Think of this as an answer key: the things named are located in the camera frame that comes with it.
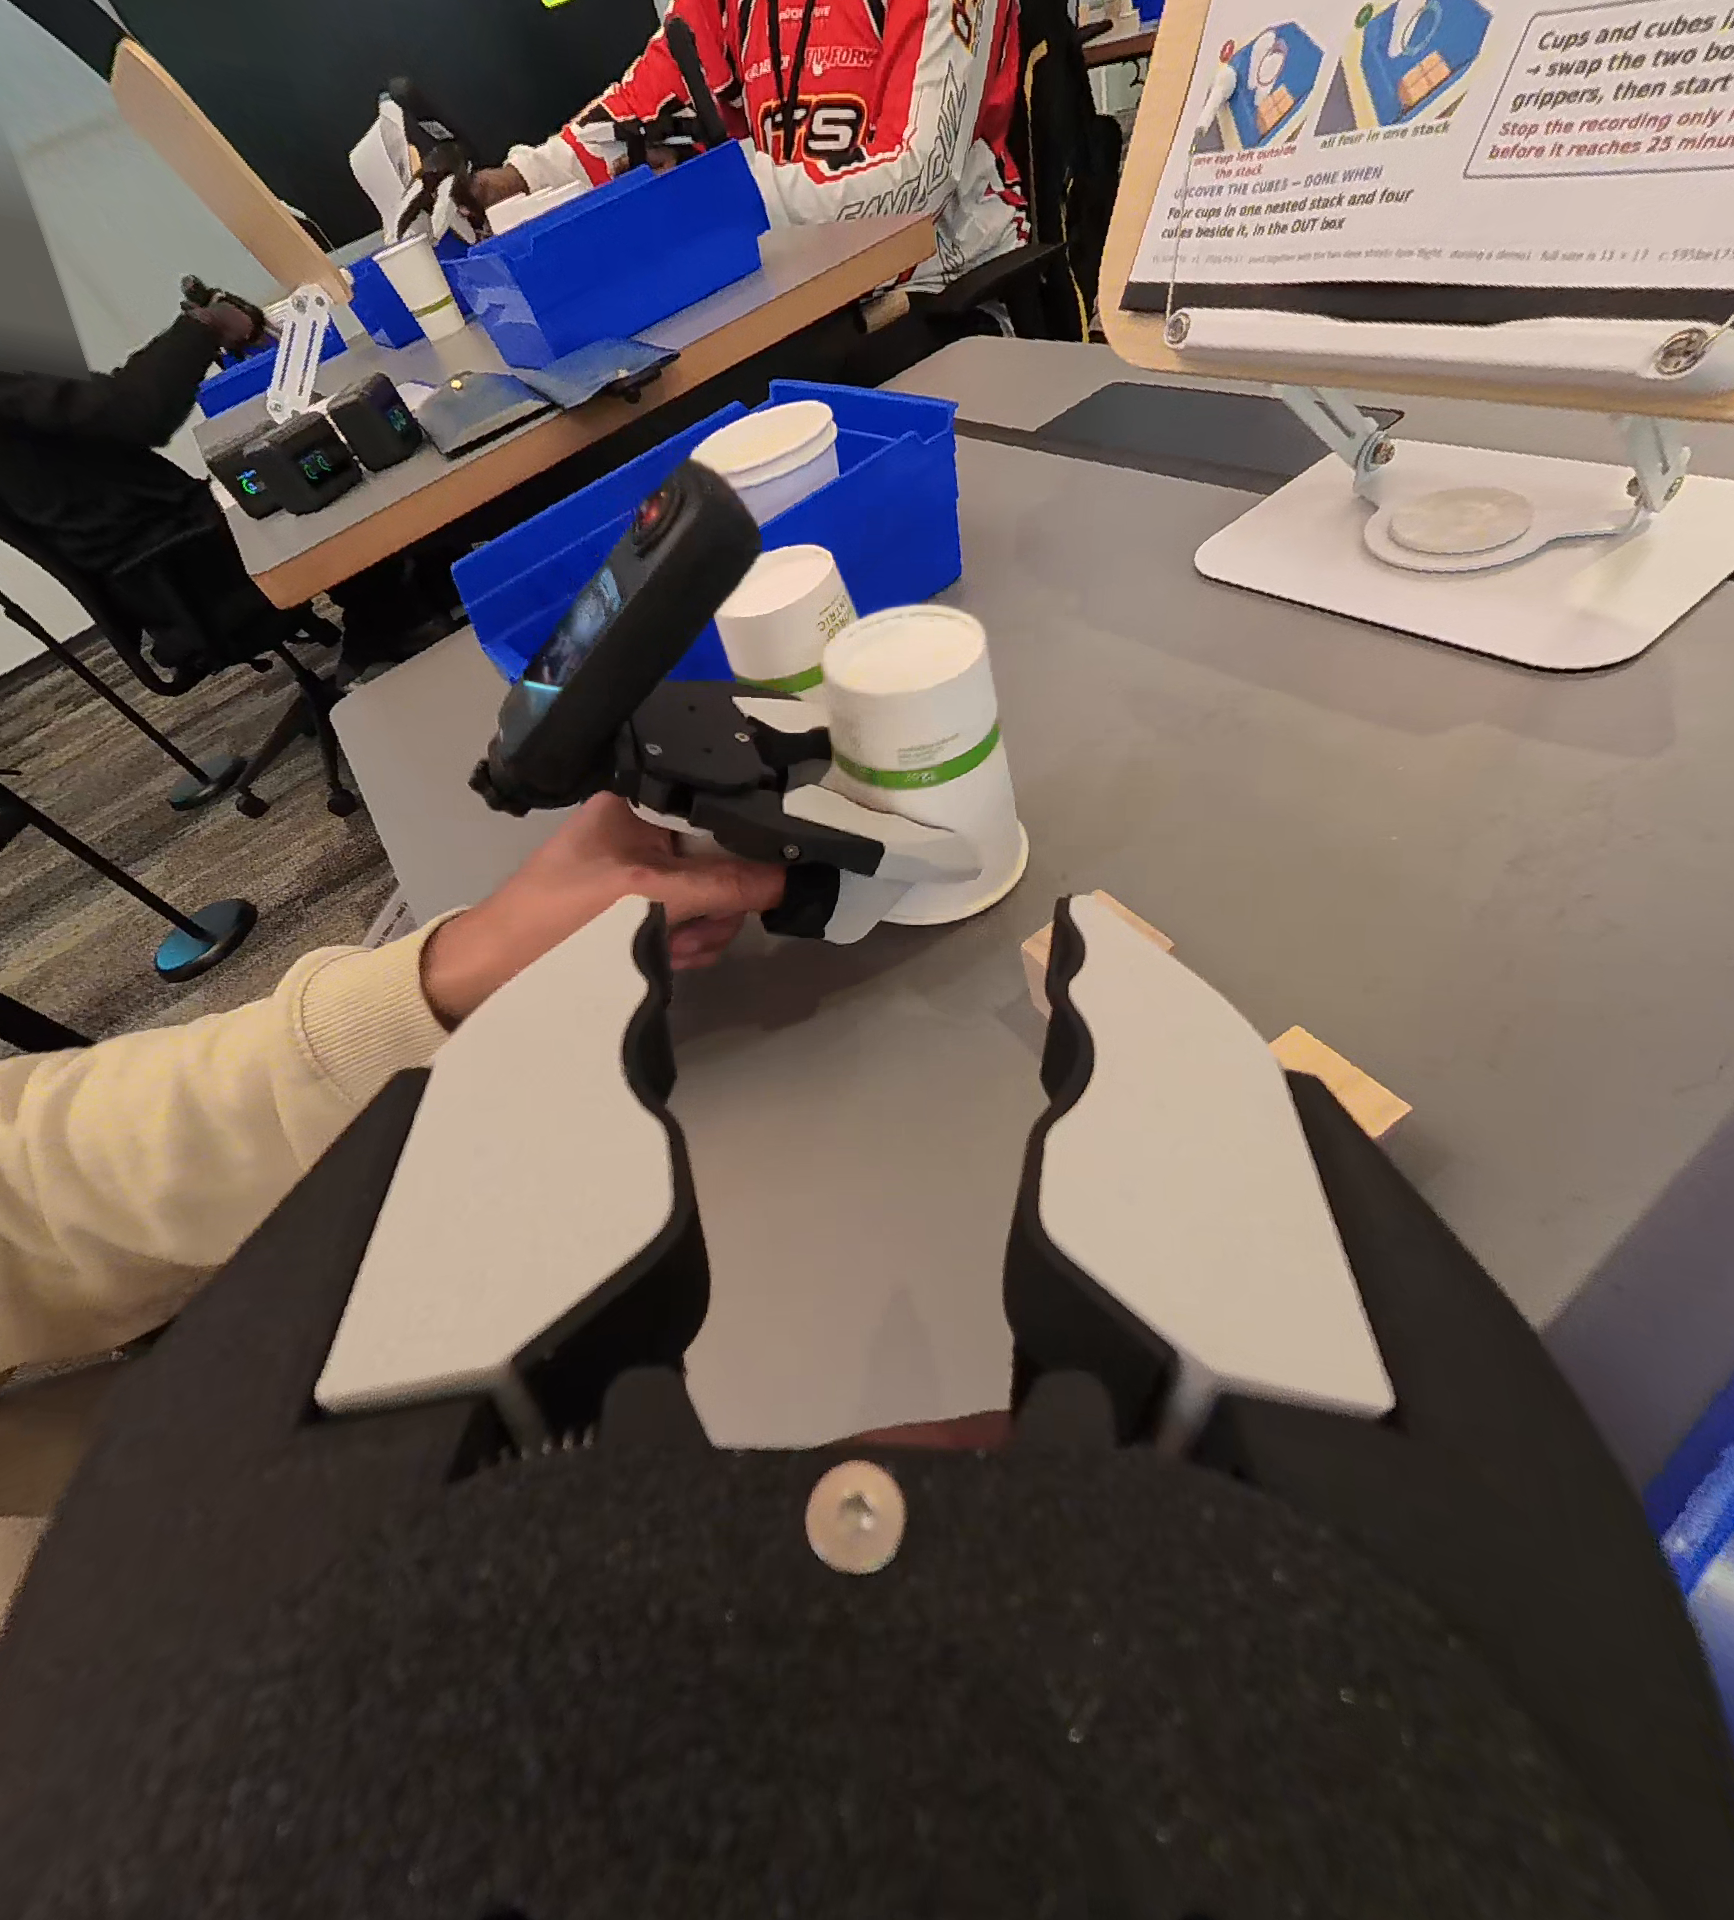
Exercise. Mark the long blue plastic bin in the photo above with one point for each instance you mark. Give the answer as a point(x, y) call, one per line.
point(613, 254)

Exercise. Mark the white paper cup green band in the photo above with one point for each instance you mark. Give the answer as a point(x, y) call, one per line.
point(913, 704)
point(771, 442)
point(784, 615)

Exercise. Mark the black charger device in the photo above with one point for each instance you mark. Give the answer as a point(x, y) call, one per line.
point(309, 463)
point(375, 421)
point(245, 482)

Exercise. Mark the black tablet device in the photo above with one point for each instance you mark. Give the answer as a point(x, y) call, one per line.
point(506, 405)

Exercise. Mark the wood-edged neighbouring table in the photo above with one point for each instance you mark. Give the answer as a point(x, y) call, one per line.
point(806, 270)

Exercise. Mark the printed instruction sheet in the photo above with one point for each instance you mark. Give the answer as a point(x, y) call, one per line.
point(1407, 195)

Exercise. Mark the person's left hand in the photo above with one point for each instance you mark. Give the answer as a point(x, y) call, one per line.
point(613, 885)

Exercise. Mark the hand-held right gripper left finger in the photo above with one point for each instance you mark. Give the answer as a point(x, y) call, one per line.
point(506, 1185)

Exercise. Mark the person's left forearm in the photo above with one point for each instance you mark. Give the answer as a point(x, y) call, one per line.
point(132, 1140)

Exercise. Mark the small paper cup green band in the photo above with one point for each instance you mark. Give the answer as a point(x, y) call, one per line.
point(424, 293)

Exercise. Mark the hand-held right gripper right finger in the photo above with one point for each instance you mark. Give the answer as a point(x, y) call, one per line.
point(1212, 1185)

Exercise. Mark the white document stand wooden board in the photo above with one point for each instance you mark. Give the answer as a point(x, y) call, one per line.
point(1483, 571)

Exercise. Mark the small blue plastic bin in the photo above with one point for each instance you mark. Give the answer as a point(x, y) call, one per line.
point(364, 300)

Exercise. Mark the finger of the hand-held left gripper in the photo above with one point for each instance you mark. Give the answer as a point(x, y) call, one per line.
point(800, 739)
point(883, 841)

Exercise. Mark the black stanchion post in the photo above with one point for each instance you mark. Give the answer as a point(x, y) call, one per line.
point(207, 938)

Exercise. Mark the wooden cube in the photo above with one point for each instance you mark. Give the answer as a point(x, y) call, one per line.
point(1106, 918)

